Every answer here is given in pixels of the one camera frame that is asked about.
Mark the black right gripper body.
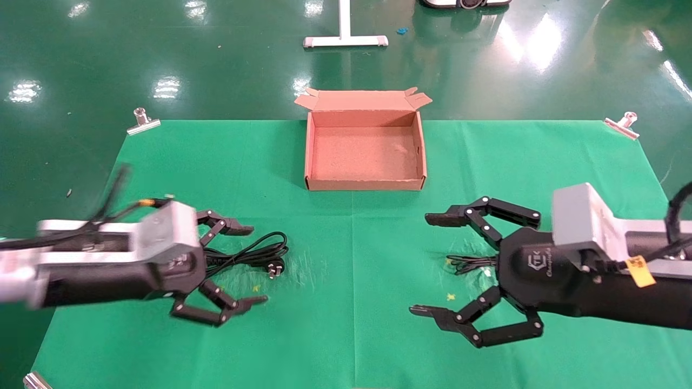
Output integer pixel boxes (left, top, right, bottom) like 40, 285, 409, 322
496, 227, 692, 330

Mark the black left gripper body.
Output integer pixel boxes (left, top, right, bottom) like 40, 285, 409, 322
43, 246, 209, 308

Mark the white T-shaped stand base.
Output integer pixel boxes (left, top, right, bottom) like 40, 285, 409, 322
303, 0, 389, 49

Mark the black data cable with plug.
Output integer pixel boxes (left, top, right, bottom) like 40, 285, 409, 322
203, 231, 290, 279

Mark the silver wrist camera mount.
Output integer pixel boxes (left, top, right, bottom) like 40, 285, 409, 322
551, 183, 692, 279
37, 201, 198, 271

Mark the small black cable bundle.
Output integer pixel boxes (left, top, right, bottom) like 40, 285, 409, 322
446, 254, 501, 277

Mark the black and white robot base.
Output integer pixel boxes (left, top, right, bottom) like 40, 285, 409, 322
421, 0, 512, 10

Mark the yellow cable tag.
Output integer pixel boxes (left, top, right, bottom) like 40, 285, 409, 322
626, 255, 656, 287

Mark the open brown cardboard box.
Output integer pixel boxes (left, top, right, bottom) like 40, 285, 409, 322
294, 86, 433, 192

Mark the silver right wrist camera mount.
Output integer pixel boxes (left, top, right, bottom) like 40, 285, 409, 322
551, 183, 692, 279

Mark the green table cloth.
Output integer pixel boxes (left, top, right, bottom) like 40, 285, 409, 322
30, 119, 692, 389

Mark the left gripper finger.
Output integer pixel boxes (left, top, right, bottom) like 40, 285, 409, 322
196, 209, 255, 251
170, 279, 269, 328

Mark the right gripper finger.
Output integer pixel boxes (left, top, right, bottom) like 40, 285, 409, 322
425, 196, 541, 250
409, 286, 544, 348

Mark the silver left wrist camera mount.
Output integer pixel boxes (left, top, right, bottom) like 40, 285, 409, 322
37, 201, 198, 271

